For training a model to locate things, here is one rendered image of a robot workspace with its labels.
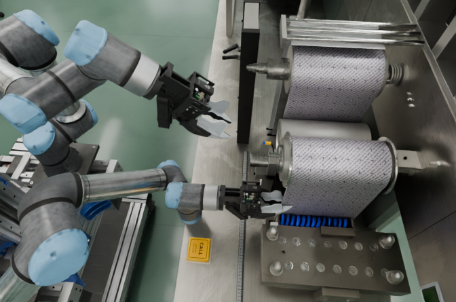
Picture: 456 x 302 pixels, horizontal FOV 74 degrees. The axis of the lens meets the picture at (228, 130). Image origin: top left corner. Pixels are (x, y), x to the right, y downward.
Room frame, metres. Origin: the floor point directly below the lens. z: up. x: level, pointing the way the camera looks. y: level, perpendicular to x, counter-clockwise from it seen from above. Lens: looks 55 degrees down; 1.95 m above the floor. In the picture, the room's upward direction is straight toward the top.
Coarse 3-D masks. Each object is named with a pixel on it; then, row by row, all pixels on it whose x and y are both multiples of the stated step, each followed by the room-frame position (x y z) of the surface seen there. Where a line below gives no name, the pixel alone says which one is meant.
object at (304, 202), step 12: (288, 192) 0.34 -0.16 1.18; (300, 192) 0.34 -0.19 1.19; (312, 192) 0.34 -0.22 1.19; (324, 192) 0.33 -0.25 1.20; (288, 204) 0.34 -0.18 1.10; (300, 204) 0.34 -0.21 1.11; (312, 204) 0.33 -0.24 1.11; (324, 204) 0.33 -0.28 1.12; (336, 204) 0.33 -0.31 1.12; (348, 204) 0.33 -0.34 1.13; (360, 204) 0.33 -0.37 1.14; (324, 216) 0.33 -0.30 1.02; (336, 216) 0.33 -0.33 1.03; (348, 216) 0.33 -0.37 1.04
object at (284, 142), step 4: (284, 140) 0.43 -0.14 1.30; (280, 144) 0.46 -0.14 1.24; (284, 144) 0.42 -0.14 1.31; (284, 148) 0.40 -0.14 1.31; (288, 148) 0.40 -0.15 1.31; (284, 152) 0.39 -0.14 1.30; (288, 152) 0.39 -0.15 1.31; (284, 156) 0.38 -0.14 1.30; (288, 156) 0.38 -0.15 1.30; (284, 160) 0.37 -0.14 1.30; (288, 160) 0.37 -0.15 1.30; (284, 164) 0.37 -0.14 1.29; (284, 168) 0.36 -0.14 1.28; (284, 172) 0.35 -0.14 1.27; (280, 176) 0.37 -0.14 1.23; (284, 176) 0.35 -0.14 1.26; (280, 180) 0.36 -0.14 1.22; (284, 180) 0.35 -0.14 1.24
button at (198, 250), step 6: (192, 240) 0.29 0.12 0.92; (198, 240) 0.29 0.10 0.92; (204, 240) 0.29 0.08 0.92; (192, 246) 0.27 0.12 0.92; (198, 246) 0.27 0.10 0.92; (204, 246) 0.27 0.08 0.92; (192, 252) 0.25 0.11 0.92; (198, 252) 0.25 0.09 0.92; (204, 252) 0.25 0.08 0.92; (192, 258) 0.23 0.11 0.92; (198, 258) 0.23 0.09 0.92; (204, 258) 0.23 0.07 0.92
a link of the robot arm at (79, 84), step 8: (64, 64) 0.44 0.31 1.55; (72, 64) 0.44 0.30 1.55; (56, 72) 0.42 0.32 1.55; (64, 72) 0.42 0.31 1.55; (72, 72) 0.42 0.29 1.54; (80, 72) 0.43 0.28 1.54; (64, 80) 0.40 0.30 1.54; (72, 80) 0.41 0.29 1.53; (80, 80) 0.42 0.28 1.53; (88, 80) 0.42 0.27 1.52; (96, 80) 0.42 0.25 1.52; (104, 80) 0.43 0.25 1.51; (72, 88) 0.40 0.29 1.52; (80, 88) 0.41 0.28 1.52; (88, 88) 0.42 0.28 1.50; (80, 96) 0.40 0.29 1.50
